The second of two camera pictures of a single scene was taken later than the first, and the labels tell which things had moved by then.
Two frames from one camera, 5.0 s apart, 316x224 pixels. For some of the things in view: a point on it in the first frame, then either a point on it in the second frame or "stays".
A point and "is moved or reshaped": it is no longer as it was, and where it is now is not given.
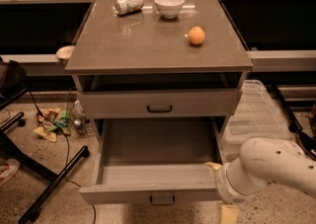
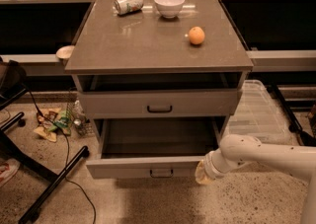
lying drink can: x=127 y=5 stays
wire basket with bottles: x=76 y=114 stays
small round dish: x=64 y=52 stays
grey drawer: x=156 y=159 is moved or reshaped
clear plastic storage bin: x=256 y=115 stays
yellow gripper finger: x=213 y=166 -> x=199 y=174
